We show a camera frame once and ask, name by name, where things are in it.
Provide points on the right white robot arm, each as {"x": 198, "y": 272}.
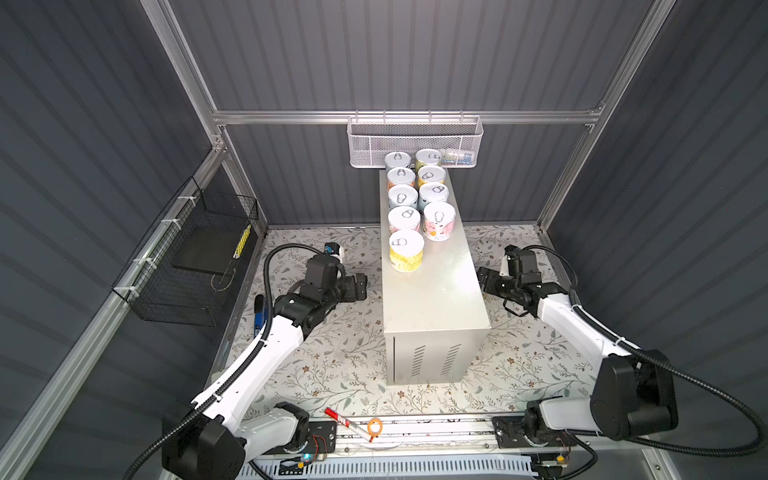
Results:
{"x": 631, "y": 397}

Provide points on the red white marker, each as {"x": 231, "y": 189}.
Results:
{"x": 350, "y": 425}

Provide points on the orange label can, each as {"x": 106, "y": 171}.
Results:
{"x": 399, "y": 176}

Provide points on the dark red label can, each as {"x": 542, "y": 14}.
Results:
{"x": 438, "y": 221}

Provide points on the pink label can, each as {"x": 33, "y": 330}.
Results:
{"x": 404, "y": 218}

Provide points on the tube in white basket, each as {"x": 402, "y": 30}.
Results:
{"x": 457, "y": 157}

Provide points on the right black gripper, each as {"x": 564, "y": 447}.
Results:
{"x": 492, "y": 278}

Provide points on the silver top can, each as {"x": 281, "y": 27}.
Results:
{"x": 432, "y": 192}

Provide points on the black wire wall basket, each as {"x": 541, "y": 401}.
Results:
{"x": 187, "y": 276}

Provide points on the yellow label can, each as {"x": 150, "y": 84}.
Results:
{"x": 431, "y": 174}

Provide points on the beige metal cabinet counter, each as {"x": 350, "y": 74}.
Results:
{"x": 434, "y": 318}

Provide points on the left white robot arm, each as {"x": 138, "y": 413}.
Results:
{"x": 215, "y": 440}

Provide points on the orange ring tool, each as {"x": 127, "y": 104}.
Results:
{"x": 374, "y": 428}

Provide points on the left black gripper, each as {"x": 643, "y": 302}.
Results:
{"x": 349, "y": 293}

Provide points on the teal label can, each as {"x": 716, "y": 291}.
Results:
{"x": 397, "y": 159}

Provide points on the green label can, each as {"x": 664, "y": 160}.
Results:
{"x": 428, "y": 157}

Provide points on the yellow highlighter pen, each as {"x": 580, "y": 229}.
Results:
{"x": 237, "y": 253}

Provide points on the blue stapler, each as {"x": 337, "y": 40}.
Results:
{"x": 258, "y": 307}

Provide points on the floral table mat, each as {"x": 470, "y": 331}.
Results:
{"x": 343, "y": 363}

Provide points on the white wire mesh basket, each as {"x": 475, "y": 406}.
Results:
{"x": 371, "y": 137}

